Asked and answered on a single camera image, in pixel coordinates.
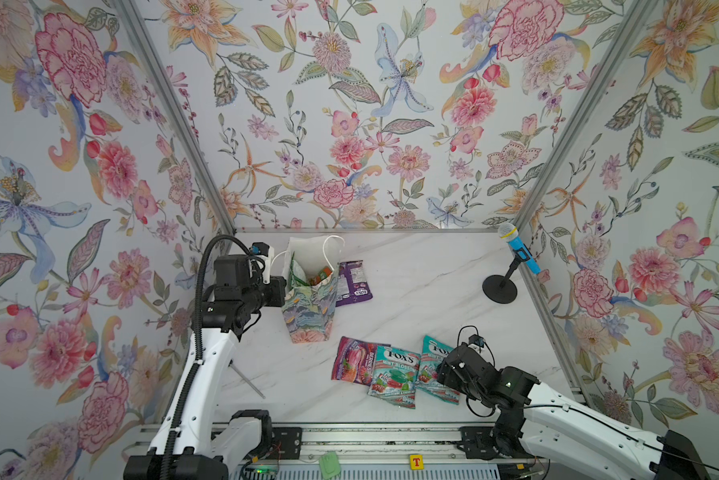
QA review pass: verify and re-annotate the green Fox's candy bag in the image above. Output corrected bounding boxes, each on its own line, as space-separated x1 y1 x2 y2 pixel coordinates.
415 335 461 405
369 346 421 409

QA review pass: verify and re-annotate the floral white paper bag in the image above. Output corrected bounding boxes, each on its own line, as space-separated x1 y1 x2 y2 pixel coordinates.
281 235 345 344

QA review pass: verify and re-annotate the green noodle snack packet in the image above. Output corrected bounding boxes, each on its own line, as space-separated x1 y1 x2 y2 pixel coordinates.
309 267 333 286

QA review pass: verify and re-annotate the pink purple Fox's candy bag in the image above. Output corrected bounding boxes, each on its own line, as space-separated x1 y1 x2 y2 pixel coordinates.
331 336 379 386

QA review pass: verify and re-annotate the purple snack packet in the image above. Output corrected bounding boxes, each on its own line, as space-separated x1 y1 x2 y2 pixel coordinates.
336 260 373 307

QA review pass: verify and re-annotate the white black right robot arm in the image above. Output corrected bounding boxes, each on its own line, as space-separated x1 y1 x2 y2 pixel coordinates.
437 344 711 479

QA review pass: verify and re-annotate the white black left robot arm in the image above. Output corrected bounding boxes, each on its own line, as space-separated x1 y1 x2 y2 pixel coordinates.
123 234 286 479

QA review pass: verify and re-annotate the blue microphone on black stand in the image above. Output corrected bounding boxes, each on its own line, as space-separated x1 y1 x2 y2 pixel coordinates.
483 222 541 304

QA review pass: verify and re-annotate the yellow T label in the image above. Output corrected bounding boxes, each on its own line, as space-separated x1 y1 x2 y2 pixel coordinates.
409 454 425 471

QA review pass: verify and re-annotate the green tag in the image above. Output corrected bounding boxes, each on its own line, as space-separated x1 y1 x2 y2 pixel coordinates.
318 451 341 480

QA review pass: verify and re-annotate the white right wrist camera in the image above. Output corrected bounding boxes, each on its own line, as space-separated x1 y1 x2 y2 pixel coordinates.
467 334 485 352

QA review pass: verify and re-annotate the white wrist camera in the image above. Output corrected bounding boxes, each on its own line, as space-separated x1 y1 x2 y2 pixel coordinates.
467 334 485 352
250 242 275 284

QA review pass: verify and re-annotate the black handled screwdriver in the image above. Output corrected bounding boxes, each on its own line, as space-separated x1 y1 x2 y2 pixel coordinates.
229 360 266 400

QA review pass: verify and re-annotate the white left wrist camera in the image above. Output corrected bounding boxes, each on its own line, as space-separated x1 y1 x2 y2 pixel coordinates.
250 242 275 284

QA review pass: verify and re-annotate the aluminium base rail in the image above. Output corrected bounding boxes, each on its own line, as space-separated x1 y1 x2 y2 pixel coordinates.
214 421 637 466

